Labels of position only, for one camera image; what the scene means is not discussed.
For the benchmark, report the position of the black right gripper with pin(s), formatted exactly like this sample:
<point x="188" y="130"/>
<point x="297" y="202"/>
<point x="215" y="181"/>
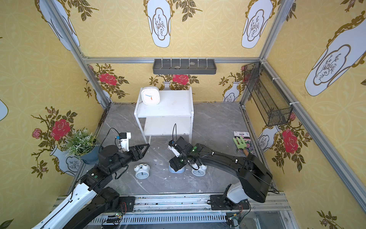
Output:
<point x="177" y="160"/>

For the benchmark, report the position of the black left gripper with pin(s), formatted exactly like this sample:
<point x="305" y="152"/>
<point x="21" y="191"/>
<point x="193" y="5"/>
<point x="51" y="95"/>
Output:
<point x="135" y="153"/>

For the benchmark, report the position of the white twin-bell clock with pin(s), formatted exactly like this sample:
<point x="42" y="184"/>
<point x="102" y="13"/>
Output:
<point x="201" y="172"/>
<point x="142" y="171"/>

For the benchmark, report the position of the white square alarm clock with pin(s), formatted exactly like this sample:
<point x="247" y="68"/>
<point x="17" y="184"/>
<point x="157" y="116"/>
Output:
<point x="150" y="95"/>

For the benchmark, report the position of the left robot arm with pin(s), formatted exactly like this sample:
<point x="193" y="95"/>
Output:
<point x="91" y="196"/>

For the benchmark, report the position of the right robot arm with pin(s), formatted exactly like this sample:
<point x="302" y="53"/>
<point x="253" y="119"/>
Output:
<point x="254" y="177"/>

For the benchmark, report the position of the white two-tier shelf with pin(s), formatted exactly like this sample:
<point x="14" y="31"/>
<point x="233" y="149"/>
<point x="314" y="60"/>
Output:
<point x="174" y="109"/>

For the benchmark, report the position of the green garden hand fork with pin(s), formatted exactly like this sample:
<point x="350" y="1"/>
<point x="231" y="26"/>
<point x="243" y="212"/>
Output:
<point x="241" y="145"/>

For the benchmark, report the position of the flower seed packet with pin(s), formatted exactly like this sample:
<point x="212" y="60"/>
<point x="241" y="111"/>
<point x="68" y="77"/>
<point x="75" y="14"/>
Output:
<point x="246" y="137"/>

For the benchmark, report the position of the right circuit board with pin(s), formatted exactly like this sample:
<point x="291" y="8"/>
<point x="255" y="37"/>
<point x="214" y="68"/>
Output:
<point x="233" y="220"/>

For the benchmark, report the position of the circuit board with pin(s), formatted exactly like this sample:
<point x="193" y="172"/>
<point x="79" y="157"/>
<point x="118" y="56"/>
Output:
<point x="233" y="220"/>
<point x="115" y="219"/>

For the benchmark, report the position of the potted green plant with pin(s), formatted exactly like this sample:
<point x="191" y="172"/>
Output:
<point x="83" y="145"/>

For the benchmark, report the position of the left circuit board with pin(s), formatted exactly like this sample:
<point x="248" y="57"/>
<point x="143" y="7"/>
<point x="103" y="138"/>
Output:
<point x="115" y="219"/>

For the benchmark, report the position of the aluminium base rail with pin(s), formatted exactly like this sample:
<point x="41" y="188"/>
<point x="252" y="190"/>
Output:
<point x="194" y="208"/>

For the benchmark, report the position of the grey wall tray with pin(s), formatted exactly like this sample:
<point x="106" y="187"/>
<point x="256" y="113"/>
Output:
<point x="177" y="66"/>

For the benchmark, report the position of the black wire mesh basket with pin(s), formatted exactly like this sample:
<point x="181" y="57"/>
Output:
<point x="271" y="102"/>

